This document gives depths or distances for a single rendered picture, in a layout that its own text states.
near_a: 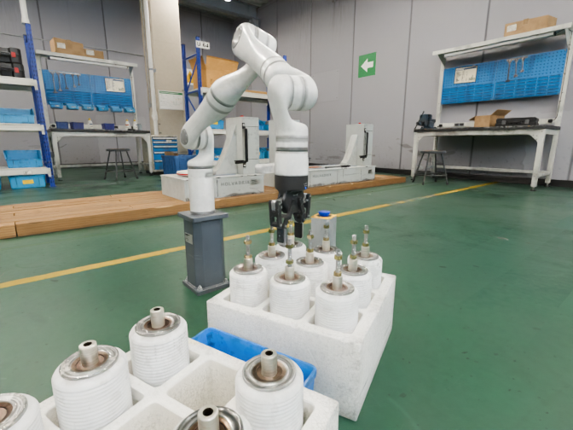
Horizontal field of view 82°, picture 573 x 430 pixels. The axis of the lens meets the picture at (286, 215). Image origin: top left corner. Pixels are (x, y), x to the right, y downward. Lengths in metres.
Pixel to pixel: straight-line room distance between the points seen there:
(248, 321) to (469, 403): 0.52
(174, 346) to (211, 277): 0.72
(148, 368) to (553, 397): 0.87
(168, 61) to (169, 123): 1.16
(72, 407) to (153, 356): 0.12
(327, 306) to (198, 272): 0.70
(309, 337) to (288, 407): 0.27
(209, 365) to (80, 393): 0.21
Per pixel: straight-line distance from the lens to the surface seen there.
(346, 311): 0.73
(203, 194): 1.25
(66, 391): 0.57
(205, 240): 1.26
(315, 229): 1.14
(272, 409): 0.49
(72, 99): 6.66
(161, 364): 0.63
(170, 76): 7.34
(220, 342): 0.87
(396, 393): 0.90
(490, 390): 0.99
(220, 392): 0.69
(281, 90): 0.69
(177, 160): 5.29
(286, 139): 0.70
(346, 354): 0.72
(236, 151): 3.24
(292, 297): 0.76
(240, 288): 0.82
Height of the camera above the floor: 0.56
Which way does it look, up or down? 12 degrees down
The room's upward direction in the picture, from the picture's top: straight up
